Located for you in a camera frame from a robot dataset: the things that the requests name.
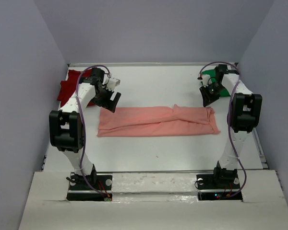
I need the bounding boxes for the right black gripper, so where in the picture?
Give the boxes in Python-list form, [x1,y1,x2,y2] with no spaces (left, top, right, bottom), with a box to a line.
[200,83,226,107]

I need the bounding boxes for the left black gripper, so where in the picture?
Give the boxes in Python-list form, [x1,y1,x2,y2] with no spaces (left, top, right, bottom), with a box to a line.
[91,86,121,113]

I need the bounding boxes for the pink t-shirt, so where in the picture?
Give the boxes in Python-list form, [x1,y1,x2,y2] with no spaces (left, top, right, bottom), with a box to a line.
[97,105,220,137]

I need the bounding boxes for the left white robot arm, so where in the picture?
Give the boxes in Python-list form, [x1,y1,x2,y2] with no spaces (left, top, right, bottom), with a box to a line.
[49,65,121,189]

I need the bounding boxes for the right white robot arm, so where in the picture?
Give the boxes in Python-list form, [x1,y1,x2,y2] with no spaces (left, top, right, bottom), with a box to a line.
[195,62,263,190]

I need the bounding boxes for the green t-shirt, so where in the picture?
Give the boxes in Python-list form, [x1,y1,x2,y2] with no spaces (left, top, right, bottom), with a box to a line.
[202,69,230,97]

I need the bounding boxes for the red folded t-shirt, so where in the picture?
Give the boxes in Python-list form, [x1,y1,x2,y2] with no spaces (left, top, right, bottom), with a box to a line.
[57,70,81,107]

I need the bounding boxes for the white cardboard front cover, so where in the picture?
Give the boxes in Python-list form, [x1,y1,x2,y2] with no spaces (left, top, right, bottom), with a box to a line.
[20,170,288,230]

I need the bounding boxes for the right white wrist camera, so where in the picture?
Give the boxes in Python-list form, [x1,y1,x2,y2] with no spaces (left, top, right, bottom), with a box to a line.
[198,73,216,88]

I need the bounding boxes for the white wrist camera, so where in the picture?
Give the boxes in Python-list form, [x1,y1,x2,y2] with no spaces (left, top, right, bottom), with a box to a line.
[198,73,216,88]
[104,78,120,92]

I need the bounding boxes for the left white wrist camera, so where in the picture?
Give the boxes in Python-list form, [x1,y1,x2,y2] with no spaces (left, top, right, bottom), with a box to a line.
[104,78,120,92]

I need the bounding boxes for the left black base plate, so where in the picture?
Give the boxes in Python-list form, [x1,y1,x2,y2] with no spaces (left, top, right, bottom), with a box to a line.
[66,173,113,202]

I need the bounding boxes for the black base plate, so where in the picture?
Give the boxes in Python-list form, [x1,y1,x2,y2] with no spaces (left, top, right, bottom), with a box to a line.
[194,173,243,201]
[66,173,113,202]

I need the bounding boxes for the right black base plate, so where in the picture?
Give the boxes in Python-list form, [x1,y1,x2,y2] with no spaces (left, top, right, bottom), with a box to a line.
[194,173,243,201]

